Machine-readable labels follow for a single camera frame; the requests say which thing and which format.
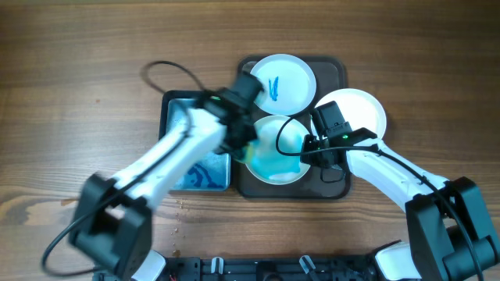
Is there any white plate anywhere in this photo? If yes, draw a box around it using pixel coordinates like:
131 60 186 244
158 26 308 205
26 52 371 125
315 88 387 139
250 54 316 116
245 116 310 185

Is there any green yellow sponge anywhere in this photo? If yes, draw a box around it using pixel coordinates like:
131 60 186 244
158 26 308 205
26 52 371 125
233 143 257 164

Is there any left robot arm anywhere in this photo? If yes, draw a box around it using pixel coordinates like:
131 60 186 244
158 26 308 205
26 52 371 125
69 73 263 280

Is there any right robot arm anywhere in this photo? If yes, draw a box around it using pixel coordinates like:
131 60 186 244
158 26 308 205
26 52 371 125
300 101 499 280

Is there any dark brown serving tray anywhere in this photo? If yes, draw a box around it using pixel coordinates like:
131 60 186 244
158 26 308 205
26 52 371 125
231 55 351 201

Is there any black water basin tray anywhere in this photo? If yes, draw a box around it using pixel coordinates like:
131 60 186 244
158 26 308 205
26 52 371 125
159 90 230 192

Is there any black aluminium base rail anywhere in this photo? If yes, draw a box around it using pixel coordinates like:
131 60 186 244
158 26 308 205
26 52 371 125
92 255 391 281

